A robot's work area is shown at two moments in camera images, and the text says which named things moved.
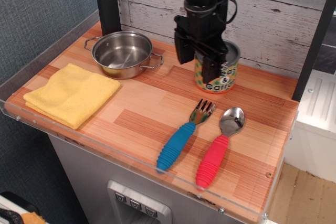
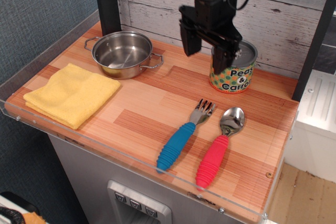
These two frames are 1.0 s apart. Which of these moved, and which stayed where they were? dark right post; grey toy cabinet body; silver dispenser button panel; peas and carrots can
Moved: peas and carrots can
Stayed: silver dispenser button panel; dark right post; grey toy cabinet body
